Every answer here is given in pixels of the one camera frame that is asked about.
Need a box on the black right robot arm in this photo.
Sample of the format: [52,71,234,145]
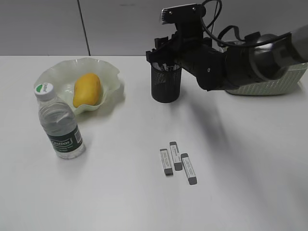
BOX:
[146,22,308,91]

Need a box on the yellow mango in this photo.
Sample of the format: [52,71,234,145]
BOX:
[73,73,101,108]

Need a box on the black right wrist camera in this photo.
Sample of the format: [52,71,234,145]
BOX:
[160,3,206,25]

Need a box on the translucent wavy glass plate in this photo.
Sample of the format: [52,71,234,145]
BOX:
[33,57,121,115]

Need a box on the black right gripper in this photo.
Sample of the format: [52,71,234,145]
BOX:
[146,23,228,91]

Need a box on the black mesh pen holder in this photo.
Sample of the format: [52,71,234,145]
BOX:
[151,63,182,103]

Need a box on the light green plastic basket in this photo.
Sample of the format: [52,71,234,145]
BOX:
[226,63,308,96]

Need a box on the clear water bottle green label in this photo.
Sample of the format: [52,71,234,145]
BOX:
[34,83,85,159]

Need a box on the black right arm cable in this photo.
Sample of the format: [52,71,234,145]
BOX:
[201,0,293,48]

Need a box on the white grey eraser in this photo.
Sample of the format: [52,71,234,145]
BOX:
[169,141,183,171]
[181,153,197,185]
[160,149,173,176]

